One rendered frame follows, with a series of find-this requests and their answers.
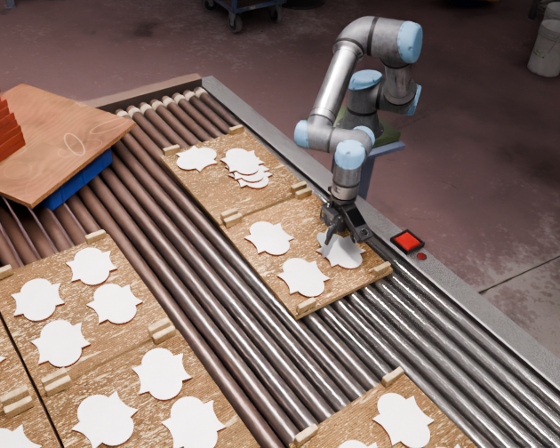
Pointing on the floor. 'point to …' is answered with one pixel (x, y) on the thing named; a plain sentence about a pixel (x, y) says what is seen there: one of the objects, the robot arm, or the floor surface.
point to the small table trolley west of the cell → (244, 10)
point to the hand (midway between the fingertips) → (340, 250)
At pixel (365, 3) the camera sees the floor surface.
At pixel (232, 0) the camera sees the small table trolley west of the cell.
